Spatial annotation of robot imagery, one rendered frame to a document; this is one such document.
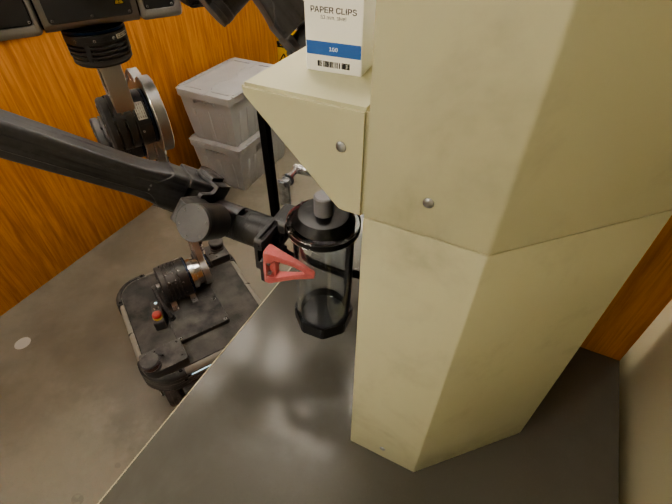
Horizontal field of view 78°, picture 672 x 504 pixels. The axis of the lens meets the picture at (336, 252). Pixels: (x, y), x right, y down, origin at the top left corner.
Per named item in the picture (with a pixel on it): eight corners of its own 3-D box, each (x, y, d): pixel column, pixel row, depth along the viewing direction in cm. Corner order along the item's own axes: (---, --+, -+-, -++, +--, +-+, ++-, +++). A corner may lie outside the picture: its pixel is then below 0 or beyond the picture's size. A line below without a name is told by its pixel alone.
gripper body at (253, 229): (296, 205, 68) (257, 192, 70) (263, 243, 61) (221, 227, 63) (297, 234, 72) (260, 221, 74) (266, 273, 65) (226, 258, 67)
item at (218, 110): (289, 113, 297) (285, 65, 275) (238, 152, 258) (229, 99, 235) (241, 102, 311) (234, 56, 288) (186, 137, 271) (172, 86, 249)
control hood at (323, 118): (456, 89, 58) (472, 8, 51) (361, 219, 37) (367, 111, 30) (380, 75, 62) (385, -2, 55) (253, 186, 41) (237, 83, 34)
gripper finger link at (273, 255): (329, 238, 62) (275, 218, 65) (307, 269, 57) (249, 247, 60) (327, 269, 67) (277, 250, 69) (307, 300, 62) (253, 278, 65)
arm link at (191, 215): (208, 166, 71) (186, 207, 74) (161, 159, 60) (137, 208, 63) (261, 206, 69) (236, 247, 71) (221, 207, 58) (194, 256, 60)
